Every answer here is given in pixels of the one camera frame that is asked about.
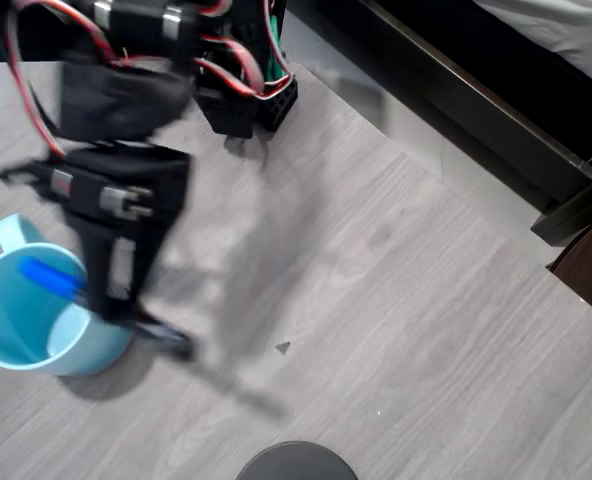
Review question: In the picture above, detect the blue and black Crayola marker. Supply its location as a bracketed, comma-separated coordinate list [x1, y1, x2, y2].
[19, 256, 195, 362]

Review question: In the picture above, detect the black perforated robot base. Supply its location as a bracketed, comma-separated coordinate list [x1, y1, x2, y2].
[194, 0, 300, 140]

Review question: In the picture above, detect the light blue mug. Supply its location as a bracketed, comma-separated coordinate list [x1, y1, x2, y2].
[0, 213, 135, 378]

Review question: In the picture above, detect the black round object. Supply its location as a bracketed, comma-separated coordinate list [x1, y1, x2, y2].
[235, 440, 360, 480]

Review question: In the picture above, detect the dark brown wooden furniture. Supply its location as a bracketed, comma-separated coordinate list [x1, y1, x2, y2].
[545, 213, 592, 326]

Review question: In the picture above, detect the white bed sheet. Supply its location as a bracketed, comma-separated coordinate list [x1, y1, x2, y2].
[475, 0, 592, 92]

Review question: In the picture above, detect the black gripper camera mount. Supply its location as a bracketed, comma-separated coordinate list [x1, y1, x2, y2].
[0, 158, 45, 199]

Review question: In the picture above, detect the red white servo cable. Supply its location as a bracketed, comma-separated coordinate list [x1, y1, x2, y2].
[4, 0, 68, 160]
[193, 34, 268, 100]

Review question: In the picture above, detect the black bed frame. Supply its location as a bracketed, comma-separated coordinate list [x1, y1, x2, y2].
[285, 0, 592, 247]

